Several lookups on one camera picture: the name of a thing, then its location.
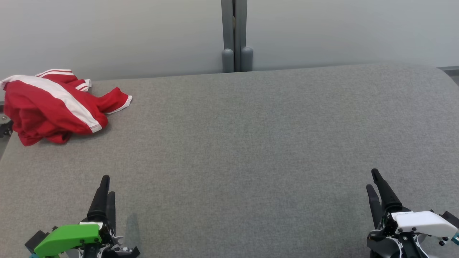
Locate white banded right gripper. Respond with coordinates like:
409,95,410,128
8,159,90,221
366,168,459,258

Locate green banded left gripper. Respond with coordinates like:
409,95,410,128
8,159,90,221
30,175,140,258

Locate red shorts with white stripe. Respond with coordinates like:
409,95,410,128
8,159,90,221
0,75,133,147

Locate dark metal floor fitting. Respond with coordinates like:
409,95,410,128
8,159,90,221
0,113,14,138

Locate grey partition post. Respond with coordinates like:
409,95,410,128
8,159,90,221
221,0,235,73
235,0,254,72

